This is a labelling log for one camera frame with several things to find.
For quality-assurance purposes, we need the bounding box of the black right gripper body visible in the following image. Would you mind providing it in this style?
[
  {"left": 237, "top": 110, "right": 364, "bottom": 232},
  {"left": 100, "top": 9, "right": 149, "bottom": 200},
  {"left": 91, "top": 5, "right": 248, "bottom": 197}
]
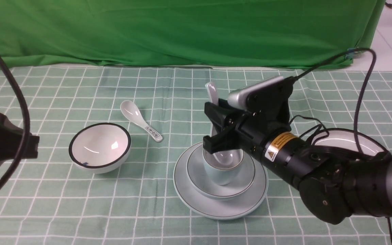
[{"left": 232, "top": 78, "right": 292, "bottom": 160}]

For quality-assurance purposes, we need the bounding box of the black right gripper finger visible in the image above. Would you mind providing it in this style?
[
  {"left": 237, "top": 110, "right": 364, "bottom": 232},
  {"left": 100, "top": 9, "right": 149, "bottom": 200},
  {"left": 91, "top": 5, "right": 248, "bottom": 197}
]
[
  {"left": 203, "top": 128, "right": 247, "bottom": 154},
  {"left": 204, "top": 99, "right": 242, "bottom": 131}
]

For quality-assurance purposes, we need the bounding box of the plain white spoon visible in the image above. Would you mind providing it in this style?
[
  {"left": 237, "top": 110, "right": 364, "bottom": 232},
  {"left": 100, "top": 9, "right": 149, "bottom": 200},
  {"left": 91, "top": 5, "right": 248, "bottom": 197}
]
[{"left": 205, "top": 82, "right": 241, "bottom": 166}]

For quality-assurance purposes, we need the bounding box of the pale blue cup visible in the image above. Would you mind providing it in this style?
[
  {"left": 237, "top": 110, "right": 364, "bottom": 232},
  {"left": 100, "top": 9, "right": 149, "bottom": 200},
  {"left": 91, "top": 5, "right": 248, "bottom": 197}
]
[{"left": 203, "top": 149, "right": 244, "bottom": 185}]

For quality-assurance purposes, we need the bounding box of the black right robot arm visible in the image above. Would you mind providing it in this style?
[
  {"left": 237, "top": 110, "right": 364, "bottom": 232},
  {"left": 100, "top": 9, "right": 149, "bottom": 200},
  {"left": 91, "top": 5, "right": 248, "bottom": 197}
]
[{"left": 203, "top": 76, "right": 392, "bottom": 225}]

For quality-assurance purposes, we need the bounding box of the pale blue plate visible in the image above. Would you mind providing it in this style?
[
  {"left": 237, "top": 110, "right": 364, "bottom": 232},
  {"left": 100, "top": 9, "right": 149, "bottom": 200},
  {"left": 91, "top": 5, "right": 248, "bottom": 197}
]
[{"left": 173, "top": 142, "right": 268, "bottom": 220}]

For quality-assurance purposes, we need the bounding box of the cartoon plate black rim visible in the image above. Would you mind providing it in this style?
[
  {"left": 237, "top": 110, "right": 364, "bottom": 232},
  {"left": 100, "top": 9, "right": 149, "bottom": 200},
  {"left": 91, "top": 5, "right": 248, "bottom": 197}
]
[{"left": 307, "top": 128, "right": 387, "bottom": 156}]

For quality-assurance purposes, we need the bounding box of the green backdrop cloth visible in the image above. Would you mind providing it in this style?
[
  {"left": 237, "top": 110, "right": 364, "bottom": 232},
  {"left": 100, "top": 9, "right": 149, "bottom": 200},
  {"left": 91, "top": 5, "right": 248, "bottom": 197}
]
[{"left": 0, "top": 0, "right": 385, "bottom": 69}]

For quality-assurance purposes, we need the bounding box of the white spoon with print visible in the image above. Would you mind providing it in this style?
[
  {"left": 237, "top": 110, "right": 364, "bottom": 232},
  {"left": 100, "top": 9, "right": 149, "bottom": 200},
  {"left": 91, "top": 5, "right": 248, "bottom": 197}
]
[{"left": 120, "top": 100, "right": 163, "bottom": 143}]

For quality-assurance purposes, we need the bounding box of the blue clip on backdrop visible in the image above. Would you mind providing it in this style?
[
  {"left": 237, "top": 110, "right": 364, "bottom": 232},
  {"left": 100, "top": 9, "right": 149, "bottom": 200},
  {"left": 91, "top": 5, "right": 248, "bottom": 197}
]
[{"left": 344, "top": 48, "right": 355, "bottom": 60}]

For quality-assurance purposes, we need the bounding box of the green checked tablecloth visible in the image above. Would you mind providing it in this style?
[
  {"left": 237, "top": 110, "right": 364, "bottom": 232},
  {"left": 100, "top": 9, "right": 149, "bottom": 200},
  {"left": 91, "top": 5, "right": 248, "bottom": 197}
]
[{"left": 0, "top": 66, "right": 391, "bottom": 245}]

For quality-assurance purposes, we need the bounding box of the white bowl black rim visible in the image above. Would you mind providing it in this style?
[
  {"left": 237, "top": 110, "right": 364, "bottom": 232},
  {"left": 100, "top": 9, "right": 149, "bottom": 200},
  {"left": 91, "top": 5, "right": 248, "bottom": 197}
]
[{"left": 68, "top": 122, "right": 132, "bottom": 174}]

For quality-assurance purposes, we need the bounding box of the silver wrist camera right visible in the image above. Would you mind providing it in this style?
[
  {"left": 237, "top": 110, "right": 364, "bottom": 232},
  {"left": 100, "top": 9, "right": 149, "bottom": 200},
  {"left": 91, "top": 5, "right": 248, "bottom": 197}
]
[{"left": 227, "top": 76, "right": 284, "bottom": 110}]

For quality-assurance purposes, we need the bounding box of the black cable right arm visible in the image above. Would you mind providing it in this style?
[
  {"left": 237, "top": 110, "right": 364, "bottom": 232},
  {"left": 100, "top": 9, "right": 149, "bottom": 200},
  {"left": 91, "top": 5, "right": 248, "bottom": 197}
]
[{"left": 290, "top": 48, "right": 392, "bottom": 245}]

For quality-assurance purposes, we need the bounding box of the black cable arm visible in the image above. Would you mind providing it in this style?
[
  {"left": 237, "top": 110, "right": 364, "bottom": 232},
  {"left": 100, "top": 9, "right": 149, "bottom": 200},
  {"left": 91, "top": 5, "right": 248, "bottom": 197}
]
[
  {"left": 0, "top": 39, "right": 31, "bottom": 209},
  {"left": 290, "top": 48, "right": 392, "bottom": 245}
]

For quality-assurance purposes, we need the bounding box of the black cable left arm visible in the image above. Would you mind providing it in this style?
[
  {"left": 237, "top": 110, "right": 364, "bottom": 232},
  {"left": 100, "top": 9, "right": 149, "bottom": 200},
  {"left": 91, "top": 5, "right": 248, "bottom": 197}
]
[{"left": 0, "top": 39, "right": 31, "bottom": 209}]

